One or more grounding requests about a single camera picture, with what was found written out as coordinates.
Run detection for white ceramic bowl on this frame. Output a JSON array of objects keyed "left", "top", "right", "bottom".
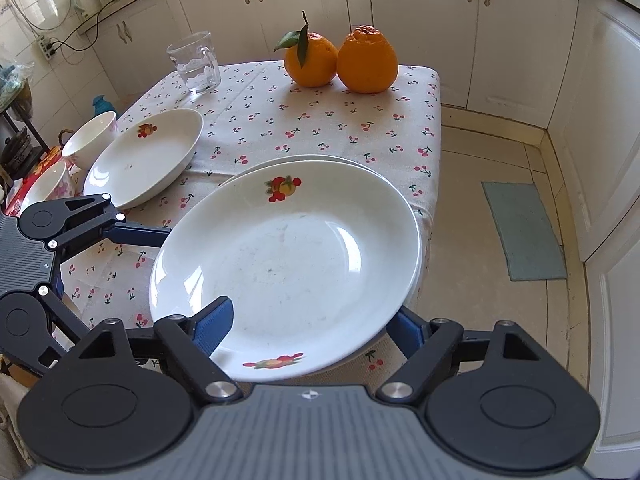
[{"left": 17, "top": 159, "right": 75, "bottom": 216}]

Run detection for white deep plate fruit print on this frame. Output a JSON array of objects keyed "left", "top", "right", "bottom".
[{"left": 82, "top": 110, "right": 204, "bottom": 209}]

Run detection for white bowl pink flowers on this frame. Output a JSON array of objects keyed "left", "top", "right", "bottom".
[{"left": 62, "top": 110, "right": 118, "bottom": 170}]

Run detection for white deep plate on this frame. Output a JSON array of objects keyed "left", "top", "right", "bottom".
[{"left": 148, "top": 159, "right": 424, "bottom": 383}]

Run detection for red cardboard box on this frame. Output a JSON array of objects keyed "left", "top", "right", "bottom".
[{"left": 2, "top": 146, "right": 62, "bottom": 216}]

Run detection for teal thermos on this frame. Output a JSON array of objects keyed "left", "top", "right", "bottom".
[{"left": 92, "top": 94, "right": 117, "bottom": 117}]

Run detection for green floor mat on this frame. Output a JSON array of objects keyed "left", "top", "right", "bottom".
[{"left": 482, "top": 182, "right": 567, "bottom": 282}]

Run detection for glass mug with water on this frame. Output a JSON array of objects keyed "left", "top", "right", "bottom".
[{"left": 166, "top": 30, "right": 221, "bottom": 94}]

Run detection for orange with leaf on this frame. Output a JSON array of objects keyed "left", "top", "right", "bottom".
[{"left": 273, "top": 13, "right": 337, "bottom": 88}]

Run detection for bumpy orange without leaf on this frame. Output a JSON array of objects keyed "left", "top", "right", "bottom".
[{"left": 337, "top": 25, "right": 398, "bottom": 94}]

